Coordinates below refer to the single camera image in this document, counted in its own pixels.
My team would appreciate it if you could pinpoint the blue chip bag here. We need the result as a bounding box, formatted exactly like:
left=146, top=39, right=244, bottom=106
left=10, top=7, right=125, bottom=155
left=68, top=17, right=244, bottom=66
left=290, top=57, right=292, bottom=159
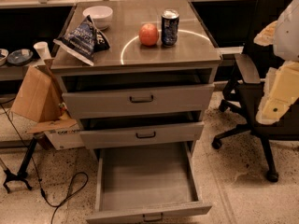
left=53, top=16, right=110, bottom=66

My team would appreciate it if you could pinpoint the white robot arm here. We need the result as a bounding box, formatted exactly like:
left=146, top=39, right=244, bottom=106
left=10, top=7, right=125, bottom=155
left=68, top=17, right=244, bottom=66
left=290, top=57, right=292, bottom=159
left=253, top=0, right=299, bottom=125

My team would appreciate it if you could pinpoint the grey top drawer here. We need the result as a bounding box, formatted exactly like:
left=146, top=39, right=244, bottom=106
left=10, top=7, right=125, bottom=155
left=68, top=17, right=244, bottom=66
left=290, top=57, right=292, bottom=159
left=63, top=84, right=214, bottom=119

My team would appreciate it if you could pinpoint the grey drawer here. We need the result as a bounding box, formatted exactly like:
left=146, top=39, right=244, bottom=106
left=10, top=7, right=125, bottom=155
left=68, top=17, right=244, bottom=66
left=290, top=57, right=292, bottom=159
left=87, top=142, right=212, bottom=224
left=80, top=122, right=204, bottom=149
left=63, top=84, right=214, bottom=119

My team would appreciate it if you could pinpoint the grey drawer cabinet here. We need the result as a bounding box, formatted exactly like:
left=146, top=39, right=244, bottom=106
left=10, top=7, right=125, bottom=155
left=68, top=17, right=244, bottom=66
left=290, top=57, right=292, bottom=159
left=50, top=0, right=223, bottom=224

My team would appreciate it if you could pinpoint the grey bottom drawer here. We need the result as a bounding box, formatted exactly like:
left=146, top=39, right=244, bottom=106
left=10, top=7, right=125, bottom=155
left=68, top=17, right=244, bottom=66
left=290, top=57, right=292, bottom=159
left=87, top=142, right=212, bottom=224

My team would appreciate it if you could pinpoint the grey middle drawer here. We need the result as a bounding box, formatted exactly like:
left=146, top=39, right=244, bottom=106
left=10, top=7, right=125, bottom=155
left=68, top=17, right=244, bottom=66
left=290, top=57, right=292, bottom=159
left=80, top=122, right=204, bottom=149

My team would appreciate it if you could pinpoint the brown paper bag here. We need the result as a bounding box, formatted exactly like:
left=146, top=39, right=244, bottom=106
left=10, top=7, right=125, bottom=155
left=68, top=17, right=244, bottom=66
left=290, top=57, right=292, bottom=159
left=11, top=59, right=62, bottom=122

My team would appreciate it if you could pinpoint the black office chair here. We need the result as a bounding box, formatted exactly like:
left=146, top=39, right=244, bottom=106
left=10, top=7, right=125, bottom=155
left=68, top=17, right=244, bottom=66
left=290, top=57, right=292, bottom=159
left=212, top=0, right=299, bottom=182

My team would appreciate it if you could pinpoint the blue soda can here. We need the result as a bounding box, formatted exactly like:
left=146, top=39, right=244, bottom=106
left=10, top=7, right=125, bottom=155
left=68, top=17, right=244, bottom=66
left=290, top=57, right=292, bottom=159
left=161, top=9, right=179, bottom=46

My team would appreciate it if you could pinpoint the red apple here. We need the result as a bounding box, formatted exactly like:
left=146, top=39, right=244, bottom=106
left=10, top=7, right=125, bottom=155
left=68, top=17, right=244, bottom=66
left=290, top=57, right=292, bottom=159
left=138, top=23, right=159, bottom=46

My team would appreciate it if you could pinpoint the white bowl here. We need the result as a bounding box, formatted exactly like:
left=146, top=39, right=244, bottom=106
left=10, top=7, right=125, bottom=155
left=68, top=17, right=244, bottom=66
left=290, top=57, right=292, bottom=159
left=83, top=6, right=113, bottom=30

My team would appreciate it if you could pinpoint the white cardboard box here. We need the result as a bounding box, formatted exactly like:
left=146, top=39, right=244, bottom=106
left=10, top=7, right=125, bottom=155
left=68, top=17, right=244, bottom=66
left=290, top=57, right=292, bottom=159
left=28, top=119, right=84, bottom=150

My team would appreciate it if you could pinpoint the white paper cup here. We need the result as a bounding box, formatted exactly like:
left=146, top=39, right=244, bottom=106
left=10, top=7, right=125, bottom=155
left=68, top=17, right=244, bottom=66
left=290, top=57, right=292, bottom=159
left=34, top=41, right=51, bottom=60

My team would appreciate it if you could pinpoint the dark blue plate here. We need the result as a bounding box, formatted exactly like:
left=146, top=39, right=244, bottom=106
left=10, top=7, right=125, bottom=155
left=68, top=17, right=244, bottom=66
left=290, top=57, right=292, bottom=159
left=7, top=49, right=33, bottom=66

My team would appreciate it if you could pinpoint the black tripod stand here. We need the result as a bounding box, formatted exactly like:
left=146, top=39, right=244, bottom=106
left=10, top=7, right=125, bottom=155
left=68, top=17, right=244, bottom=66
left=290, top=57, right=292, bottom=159
left=0, top=134, right=40, bottom=193

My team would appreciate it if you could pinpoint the small bowl at left edge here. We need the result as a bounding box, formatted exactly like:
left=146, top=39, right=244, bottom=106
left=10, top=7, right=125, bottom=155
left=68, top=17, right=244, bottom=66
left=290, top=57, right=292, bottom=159
left=0, top=49, right=8, bottom=66

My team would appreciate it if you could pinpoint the black floor cable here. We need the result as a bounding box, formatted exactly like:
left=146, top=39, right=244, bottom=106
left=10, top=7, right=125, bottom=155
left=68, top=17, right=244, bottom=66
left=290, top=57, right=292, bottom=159
left=0, top=96, right=90, bottom=224

